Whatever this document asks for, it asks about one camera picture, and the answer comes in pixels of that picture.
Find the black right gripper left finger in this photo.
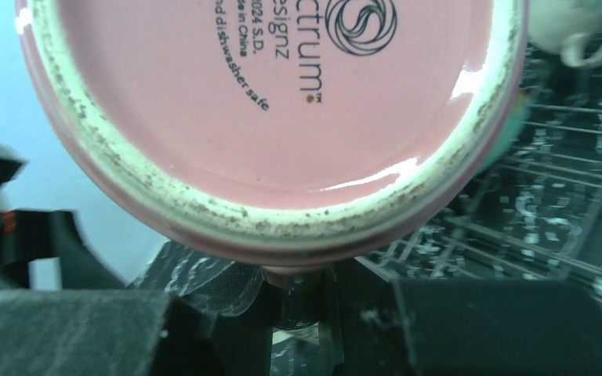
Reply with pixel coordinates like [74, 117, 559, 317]
[0, 269, 280, 375]

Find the cream seahorse mug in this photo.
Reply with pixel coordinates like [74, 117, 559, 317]
[528, 0, 602, 69]

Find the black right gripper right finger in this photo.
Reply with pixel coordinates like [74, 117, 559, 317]
[320, 260, 602, 375]

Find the white floral bowl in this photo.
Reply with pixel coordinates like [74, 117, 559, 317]
[477, 89, 531, 174]

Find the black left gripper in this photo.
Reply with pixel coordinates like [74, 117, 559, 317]
[0, 144, 125, 291]

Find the pink interior mug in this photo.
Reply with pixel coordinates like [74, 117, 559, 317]
[15, 1, 528, 274]

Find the metal wire dish rack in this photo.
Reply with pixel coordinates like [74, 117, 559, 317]
[363, 48, 602, 305]

